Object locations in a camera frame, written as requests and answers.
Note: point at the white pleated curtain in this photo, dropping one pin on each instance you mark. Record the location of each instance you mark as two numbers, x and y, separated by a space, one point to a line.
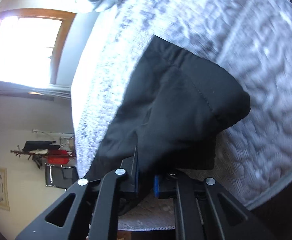
56 91

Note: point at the red bag on rack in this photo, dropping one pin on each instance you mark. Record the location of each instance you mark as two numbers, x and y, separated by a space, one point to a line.
57 157

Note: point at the black chrome folding chair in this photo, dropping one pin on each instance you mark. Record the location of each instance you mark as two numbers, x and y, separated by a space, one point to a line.
61 177

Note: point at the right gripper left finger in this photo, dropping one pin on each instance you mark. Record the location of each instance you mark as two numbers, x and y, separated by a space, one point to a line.
88 209

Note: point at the white wire rack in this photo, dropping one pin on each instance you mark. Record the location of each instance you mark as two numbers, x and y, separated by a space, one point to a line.
65 140

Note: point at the wooden framed window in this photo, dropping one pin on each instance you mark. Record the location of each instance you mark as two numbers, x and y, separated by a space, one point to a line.
31 45

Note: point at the black garment on rack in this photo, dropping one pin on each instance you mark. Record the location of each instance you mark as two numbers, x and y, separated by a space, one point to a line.
40 145

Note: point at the quilted grey floral mattress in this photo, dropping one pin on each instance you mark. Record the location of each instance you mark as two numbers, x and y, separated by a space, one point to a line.
250 39

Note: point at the wooden coat rack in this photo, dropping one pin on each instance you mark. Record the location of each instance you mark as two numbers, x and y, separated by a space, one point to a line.
39 156

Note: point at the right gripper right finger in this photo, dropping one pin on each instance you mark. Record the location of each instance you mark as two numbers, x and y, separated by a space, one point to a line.
206 210

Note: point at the black quilted pants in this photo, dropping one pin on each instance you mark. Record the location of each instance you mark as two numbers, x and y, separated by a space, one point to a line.
174 106

